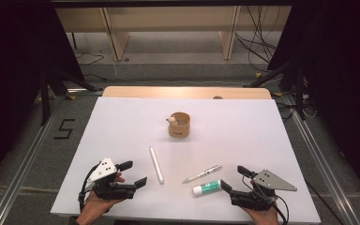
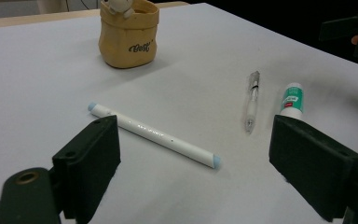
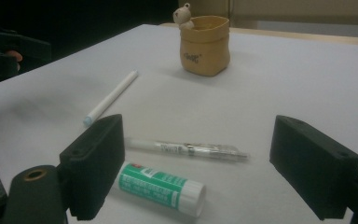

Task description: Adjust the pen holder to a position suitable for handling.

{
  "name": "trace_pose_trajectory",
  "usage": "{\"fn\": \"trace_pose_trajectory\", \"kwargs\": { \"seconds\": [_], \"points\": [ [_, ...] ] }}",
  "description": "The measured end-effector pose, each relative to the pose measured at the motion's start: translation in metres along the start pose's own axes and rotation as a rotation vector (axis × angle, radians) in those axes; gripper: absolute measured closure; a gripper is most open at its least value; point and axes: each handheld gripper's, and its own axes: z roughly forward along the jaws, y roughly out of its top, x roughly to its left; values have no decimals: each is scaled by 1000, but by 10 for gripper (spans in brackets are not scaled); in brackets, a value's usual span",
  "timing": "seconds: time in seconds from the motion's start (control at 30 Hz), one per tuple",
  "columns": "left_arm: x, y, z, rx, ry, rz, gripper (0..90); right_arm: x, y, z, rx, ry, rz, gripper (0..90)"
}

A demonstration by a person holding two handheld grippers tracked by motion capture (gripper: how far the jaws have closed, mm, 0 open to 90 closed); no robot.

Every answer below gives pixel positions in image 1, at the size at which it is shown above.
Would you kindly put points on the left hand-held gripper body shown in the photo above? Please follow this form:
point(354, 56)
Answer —
point(104, 170)

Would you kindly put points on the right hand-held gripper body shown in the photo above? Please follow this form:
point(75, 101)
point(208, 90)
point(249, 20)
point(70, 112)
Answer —
point(256, 195)

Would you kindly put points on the silver pen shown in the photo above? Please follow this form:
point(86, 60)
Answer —
point(202, 174)

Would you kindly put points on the person's right hand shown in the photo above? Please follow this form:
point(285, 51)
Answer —
point(264, 217)

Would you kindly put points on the person's left hand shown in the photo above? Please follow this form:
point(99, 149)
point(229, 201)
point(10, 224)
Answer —
point(92, 207)

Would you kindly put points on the white board table cover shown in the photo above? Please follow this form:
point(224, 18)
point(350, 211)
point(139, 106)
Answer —
point(231, 134)

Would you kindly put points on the black tripod stand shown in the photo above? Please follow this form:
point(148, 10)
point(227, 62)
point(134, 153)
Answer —
point(299, 93)
point(45, 100)

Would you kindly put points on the black curtain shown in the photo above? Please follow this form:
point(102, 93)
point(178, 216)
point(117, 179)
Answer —
point(340, 78)
point(12, 78)

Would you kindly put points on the light wooden desk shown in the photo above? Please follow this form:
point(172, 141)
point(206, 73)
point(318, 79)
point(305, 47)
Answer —
point(168, 18)

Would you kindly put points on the metal floor rail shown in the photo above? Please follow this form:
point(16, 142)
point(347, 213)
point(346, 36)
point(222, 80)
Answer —
point(322, 159)
point(22, 168)

